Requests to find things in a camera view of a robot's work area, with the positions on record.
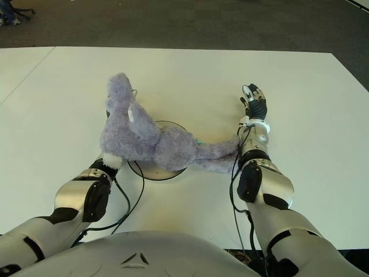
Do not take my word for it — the black office chair base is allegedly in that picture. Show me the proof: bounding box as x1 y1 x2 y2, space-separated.
13 3 37 21

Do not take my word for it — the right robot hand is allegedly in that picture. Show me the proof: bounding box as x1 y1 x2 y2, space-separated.
239 83 268 122

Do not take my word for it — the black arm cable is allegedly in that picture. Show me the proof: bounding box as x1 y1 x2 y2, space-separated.
229 126 260 260
69 160 145 248

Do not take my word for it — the person in blue jeans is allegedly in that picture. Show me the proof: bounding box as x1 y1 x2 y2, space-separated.
0 0 21 27

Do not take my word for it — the purple plush doll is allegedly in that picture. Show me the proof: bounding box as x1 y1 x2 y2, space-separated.
99 73 242 174

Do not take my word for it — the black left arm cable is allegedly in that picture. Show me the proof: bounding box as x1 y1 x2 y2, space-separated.
69 160 145 248

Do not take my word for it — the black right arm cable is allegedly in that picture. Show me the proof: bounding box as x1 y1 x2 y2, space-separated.
229 126 260 260

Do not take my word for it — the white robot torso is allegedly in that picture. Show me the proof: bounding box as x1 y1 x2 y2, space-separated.
13 230 256 277

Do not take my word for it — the white plate black rim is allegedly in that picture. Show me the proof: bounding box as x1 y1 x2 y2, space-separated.
128 120 188 181

